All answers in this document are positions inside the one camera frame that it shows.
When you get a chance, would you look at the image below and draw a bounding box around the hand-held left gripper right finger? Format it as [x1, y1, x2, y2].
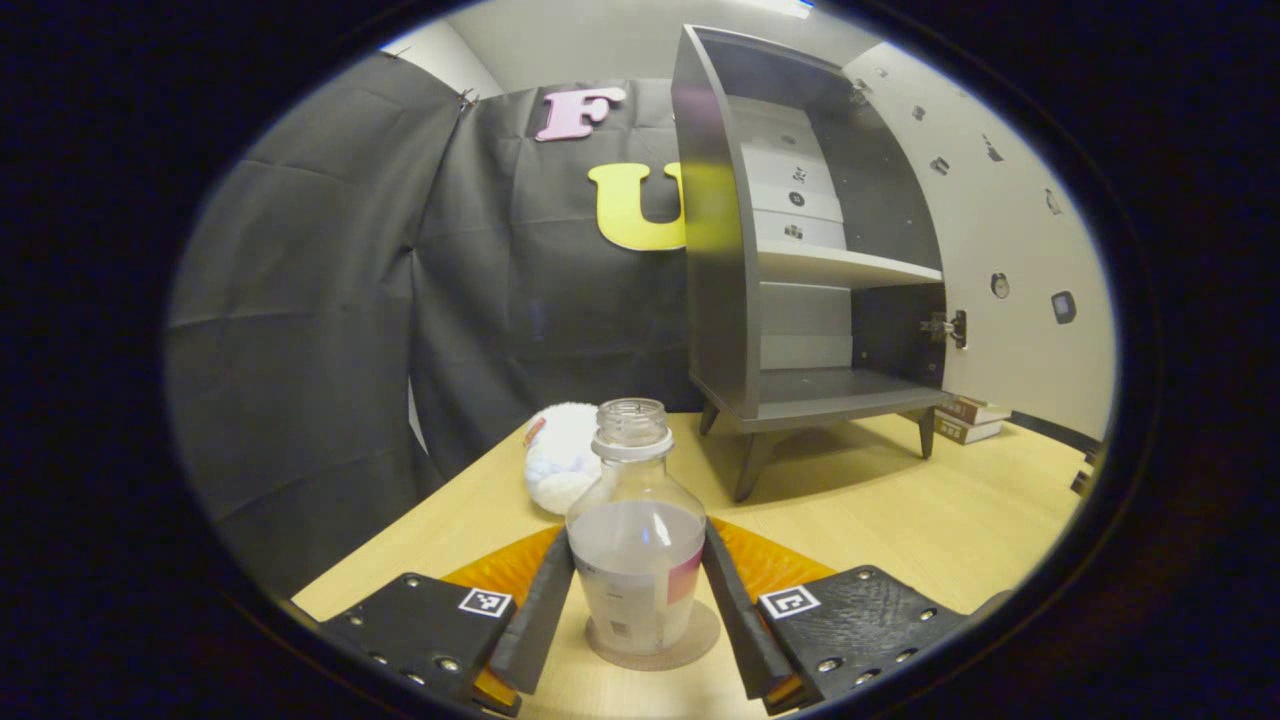
[700, 517, 969, 716]

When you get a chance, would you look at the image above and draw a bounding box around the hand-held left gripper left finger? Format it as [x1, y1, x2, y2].
[318, 525, 576, 718]

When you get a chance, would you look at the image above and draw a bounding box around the clear plastic bottle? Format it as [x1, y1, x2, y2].
[565, 397, 708, 658]

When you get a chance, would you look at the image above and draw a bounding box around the dark grey cabinet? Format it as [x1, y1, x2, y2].
[670, 24, 966, 503]

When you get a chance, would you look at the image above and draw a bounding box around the grey cabinet door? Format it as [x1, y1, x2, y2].
[843, 42, 1118, 441]

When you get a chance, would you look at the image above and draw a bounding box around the light grey cabinet shelf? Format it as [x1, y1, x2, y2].
[757, 240, 946, 291]

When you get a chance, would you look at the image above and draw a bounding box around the white plush toy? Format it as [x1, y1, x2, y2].
[522, 402, 603, 517]

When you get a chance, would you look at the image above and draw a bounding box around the black backdrop cloth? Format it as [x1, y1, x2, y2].
[165, 55, 706, 601]

